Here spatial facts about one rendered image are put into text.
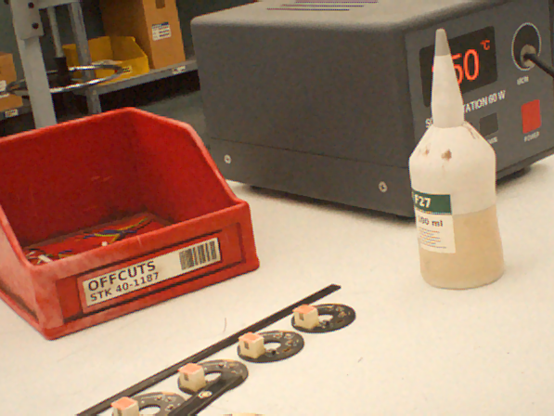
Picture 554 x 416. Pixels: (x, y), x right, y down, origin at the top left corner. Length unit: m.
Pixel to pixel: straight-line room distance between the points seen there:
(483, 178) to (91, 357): 0.16
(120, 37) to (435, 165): 4.47
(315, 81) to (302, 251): 0.08
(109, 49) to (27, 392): 4.57
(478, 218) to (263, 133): 0.17
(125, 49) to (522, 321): 4.48
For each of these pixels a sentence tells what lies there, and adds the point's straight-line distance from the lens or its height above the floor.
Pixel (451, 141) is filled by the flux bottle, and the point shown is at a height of 0.81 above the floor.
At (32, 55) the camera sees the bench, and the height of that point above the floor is 0.56.
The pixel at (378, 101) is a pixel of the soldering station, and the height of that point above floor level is 0.81.
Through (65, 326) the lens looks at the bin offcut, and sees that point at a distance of 0.45.
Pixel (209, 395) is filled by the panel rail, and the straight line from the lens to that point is 0.24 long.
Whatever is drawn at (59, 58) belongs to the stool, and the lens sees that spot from 3.95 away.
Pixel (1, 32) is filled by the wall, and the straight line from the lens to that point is 4.90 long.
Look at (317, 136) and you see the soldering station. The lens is 0.53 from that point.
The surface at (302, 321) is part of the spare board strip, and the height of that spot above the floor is 0.75.
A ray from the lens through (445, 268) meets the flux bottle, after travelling 0.43.
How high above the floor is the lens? 0.92
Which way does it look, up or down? 18 degrees down
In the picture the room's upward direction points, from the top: 8 degrees counter-clockwise
